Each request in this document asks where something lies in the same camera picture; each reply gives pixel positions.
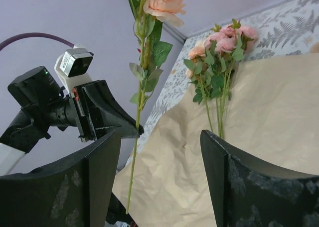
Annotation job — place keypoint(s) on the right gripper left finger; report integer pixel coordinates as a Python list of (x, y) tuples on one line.
[(73, 191)]

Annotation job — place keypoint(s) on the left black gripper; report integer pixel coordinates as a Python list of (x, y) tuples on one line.
[(43, 104)]

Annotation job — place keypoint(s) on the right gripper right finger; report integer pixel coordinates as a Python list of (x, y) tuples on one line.
[(247, 191)]

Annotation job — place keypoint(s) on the orange beige wrapping paper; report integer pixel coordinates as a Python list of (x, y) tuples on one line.
[(273, 114)]

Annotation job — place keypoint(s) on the pink flower bunch green stems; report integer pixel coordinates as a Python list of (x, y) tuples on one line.
[(211, 63)]

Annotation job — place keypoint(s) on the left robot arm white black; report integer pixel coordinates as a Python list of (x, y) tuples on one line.
[(90, 107)]

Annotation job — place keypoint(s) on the floral patterned table mat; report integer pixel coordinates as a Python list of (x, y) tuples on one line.
[(290, 28)]

